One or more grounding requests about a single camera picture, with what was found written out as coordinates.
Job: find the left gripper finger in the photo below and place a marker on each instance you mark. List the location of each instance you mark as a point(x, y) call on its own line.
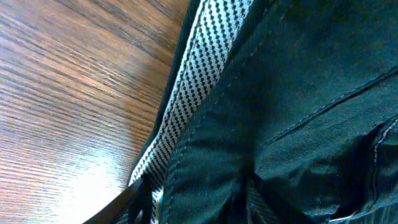
point(133, 205)

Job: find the black shorts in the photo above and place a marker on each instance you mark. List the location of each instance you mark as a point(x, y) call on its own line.
point(278, 112)

